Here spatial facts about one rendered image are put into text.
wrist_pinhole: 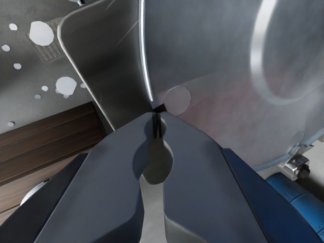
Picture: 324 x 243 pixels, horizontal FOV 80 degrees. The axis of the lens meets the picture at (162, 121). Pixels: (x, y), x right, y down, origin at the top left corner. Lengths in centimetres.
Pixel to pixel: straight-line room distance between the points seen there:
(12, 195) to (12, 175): 6
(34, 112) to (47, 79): 16
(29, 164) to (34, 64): 39
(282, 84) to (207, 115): 7
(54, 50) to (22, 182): 42
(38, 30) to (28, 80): 71
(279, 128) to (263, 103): 5
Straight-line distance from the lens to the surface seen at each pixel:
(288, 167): 30
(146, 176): 17
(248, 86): 17
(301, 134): 28
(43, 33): 24
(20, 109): 99
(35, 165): 73
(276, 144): 25
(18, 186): 75
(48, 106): 98
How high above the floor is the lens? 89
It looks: 52 degrees down
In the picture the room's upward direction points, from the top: 140 degrees clockwise
